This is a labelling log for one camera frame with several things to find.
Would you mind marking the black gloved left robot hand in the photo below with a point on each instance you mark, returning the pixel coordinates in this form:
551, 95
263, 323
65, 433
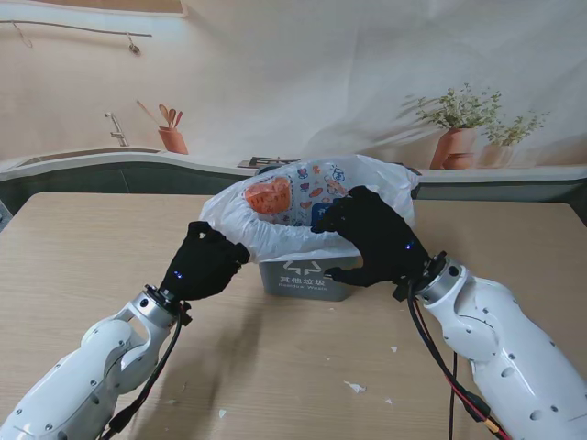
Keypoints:
202, 270

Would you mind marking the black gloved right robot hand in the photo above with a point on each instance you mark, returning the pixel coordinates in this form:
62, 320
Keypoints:
380, 238

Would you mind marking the white plastic garbage bag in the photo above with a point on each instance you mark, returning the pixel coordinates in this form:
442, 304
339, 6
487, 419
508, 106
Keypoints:
275, 229

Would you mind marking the grey plastic waste bin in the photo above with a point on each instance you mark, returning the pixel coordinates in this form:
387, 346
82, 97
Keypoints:
298, 286

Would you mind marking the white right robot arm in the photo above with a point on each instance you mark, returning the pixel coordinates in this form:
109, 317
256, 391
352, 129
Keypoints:
504, 330

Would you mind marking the large white paper scrap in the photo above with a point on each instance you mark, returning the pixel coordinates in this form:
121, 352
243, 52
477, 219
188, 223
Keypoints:
354, 387

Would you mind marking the printed kitchen backdrop cloth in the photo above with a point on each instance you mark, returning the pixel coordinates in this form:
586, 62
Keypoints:
321, 69

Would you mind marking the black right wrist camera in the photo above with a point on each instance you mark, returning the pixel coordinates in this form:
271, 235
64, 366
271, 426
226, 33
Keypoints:
401, 289

